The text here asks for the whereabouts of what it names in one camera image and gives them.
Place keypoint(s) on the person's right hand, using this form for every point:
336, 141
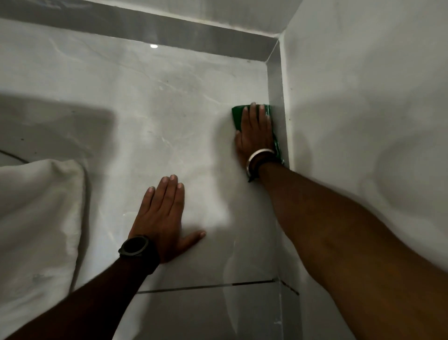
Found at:
255, 138

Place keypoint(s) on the person's left hand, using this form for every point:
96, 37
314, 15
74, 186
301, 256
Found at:
159, 227

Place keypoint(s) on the person's right thumb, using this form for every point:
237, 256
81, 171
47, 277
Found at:
238, 142

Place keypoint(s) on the person's left thumb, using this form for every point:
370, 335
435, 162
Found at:
191, 241

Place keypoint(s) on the person's right middle finger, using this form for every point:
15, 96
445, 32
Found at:
253, 115

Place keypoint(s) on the person's right little finger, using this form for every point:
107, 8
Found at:
268, 122

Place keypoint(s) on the person's left little finger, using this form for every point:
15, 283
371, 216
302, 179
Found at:
146, 204

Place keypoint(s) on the person's left middle finger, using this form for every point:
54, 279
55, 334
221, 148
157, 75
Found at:
169, 194

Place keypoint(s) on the green scrub pad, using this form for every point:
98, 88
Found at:
237, 115

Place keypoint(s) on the person's left forearm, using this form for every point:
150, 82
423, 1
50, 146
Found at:
91, 304

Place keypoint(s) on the person's right forearm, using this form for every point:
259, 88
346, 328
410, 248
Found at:
343, 252

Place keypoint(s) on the silver bangle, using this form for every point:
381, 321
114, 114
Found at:
254, 154

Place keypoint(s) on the black wrist watch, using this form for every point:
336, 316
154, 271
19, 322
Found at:
137, 247

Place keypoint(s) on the white cloth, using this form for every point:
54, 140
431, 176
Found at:
35, 227

